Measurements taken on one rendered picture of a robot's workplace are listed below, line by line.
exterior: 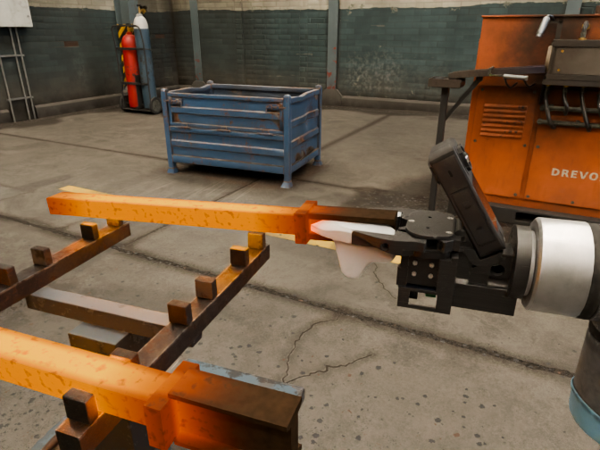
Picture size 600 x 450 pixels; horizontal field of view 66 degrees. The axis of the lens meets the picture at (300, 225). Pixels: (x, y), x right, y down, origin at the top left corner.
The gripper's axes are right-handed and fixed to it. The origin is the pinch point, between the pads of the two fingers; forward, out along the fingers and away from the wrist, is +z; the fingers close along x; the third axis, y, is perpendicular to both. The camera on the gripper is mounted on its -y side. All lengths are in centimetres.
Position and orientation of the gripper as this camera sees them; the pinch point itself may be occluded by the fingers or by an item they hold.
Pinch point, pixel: (325, 218)
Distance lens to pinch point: 50.2
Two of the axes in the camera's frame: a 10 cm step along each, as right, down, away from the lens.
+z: -9.5, -1.2, 2.9
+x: 3.1, -3.5, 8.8
